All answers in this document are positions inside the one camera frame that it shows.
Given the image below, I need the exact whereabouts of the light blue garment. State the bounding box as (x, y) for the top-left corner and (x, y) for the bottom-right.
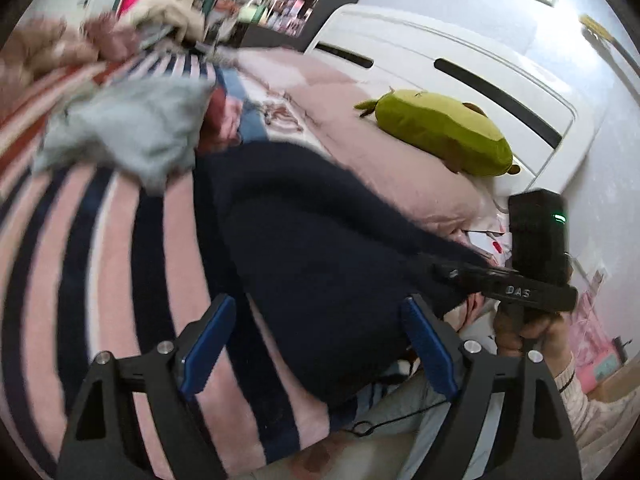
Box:
(32, 77), (216, 196)

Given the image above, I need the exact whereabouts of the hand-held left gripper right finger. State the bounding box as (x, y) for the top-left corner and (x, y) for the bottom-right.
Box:
(400, 294), (583, 480)

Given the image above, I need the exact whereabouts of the person's light jeans leg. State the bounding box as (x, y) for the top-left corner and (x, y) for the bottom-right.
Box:
(345, 370), (501, 461)

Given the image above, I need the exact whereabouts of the beige quilt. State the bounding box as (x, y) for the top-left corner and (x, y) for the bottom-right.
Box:
(0, 15), (101, 86)

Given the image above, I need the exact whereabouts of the dark tall bookshelf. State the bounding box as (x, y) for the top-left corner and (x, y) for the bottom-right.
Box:
(235, 0), (381, 51)

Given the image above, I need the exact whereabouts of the striped printed bed sheet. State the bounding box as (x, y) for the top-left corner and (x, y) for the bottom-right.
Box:
(0, 50), (361, 480)

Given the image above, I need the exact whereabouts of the pink floor box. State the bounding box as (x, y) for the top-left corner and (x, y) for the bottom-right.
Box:
(570, 300), (631, 391)

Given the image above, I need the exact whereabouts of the small pink pillow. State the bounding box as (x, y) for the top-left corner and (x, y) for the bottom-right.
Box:
(235, 52), (351, 111)

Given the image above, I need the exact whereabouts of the mauve shiny cloth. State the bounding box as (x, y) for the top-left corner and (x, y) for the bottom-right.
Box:
(82, 12), (146, 61)

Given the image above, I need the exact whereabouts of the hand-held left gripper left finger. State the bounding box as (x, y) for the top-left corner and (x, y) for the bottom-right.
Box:
(55, 294), (237, 480)

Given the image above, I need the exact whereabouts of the black cord loop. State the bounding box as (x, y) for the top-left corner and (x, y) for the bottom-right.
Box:
(350, 400), (446, 436)

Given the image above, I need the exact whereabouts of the navy planet print sweater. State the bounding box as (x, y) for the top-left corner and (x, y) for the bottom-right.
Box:
(192, 140), (501, 408)

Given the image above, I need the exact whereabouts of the white bed headboard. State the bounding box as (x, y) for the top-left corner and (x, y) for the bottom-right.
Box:
(305, 5), (596, 201)

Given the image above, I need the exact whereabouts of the green avocado plush toy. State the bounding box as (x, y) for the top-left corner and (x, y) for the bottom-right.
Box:
(354, 89), (521, 177)

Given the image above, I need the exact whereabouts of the person's right hand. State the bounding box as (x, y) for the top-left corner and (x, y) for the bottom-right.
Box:
(494, 307), (572, 361)

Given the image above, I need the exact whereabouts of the cream duvet pile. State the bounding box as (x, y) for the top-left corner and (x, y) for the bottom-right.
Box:
(127, 0), (206, 43)

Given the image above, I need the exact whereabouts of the person's right forearm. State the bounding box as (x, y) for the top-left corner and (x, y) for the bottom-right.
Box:
(547, 350), (640, 456)

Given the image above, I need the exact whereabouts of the large pink pillow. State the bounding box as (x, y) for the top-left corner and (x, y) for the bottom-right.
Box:
(285, 82), (496, 233)

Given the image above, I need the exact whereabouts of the yellow guitar headstock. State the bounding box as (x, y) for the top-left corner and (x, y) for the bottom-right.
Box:
(580, 14), (640, 68)

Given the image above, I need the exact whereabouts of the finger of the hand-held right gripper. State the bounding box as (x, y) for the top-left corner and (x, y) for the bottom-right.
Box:
(432, 262), (521, 288)

